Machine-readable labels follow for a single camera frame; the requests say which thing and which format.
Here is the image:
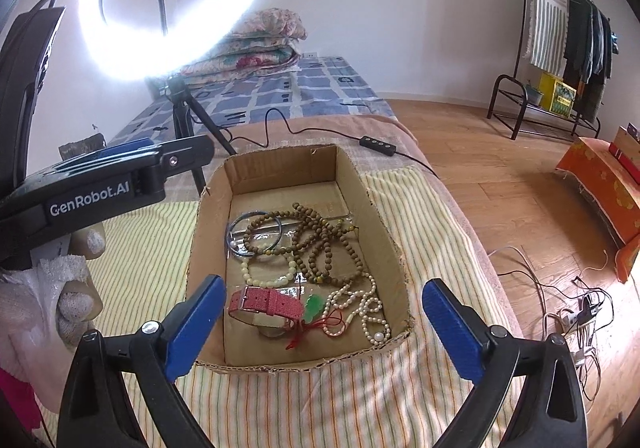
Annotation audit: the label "green jade pendant red cord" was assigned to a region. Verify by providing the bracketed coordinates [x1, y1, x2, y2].
[285, 295, 326, 349]

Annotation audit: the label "white pearl necklace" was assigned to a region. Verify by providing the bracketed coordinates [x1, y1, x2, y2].
[320, 273, 392, 346]

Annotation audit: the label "striped hanging towel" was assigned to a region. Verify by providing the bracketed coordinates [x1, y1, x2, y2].
[527, 0, 571, 72]

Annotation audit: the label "red strap watch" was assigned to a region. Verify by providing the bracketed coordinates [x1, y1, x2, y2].
[227, 285, 306, 331]

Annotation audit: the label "folded floral quilt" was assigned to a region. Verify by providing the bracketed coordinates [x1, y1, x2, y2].
[180, 8, 308, 76]

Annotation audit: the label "white bead bracelet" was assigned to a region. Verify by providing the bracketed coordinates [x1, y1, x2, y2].
[240, 251, 298, 288]

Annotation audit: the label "yellow striped cloth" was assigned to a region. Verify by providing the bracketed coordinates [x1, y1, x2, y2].
[37, 165, 526, 448]

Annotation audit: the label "yellow box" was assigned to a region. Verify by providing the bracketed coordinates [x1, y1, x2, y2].
[537, 71, 578, 116]

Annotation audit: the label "black inline cable controller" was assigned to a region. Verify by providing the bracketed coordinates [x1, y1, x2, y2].
[359, 135, 396, 152]

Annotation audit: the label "red and tan box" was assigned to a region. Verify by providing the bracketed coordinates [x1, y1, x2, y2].
[607, 125, 640, 171]

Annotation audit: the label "brown wooden bead necklace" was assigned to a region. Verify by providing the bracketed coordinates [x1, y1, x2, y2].
[243, 201, 373, 286]

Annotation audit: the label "white power strip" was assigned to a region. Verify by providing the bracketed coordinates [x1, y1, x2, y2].
[555, 305, 601, 369]

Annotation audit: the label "person's left hand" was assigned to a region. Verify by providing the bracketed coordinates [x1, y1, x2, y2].
[0, 222, 107, 411]

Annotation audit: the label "cardboard box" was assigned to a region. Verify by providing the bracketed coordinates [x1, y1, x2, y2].
[186, 144, 417, 371]

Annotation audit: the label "black clothes rack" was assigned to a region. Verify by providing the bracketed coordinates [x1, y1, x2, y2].
[487, 0, 608, 141]

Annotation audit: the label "blue checked bed sheet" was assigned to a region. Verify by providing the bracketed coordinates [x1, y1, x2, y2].
[107, 53, 398, 149]

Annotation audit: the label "blue bangle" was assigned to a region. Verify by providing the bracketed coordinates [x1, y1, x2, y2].
[227, 211, 285, 257]

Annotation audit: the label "black tripod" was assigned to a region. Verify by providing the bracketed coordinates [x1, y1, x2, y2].
[162, 73, 238, 196]

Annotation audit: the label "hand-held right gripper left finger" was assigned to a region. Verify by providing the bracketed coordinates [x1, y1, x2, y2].
[57, 274, 227, 448]

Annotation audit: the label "black light cable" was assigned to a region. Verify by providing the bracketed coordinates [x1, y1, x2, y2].
[220, 107, 441, 179]

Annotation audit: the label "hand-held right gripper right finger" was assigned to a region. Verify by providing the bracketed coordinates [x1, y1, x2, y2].
[421, 278, 588, 448]

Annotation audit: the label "dark hanging clothes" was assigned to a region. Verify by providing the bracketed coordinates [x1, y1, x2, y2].
[562, 0, 618, 112]

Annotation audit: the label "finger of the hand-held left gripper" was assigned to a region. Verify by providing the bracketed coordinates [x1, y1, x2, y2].
[60, 135, 216, 201]

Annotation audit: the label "tangle of floor cables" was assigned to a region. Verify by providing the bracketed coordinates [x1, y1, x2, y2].
[487, 245, 616, 416]

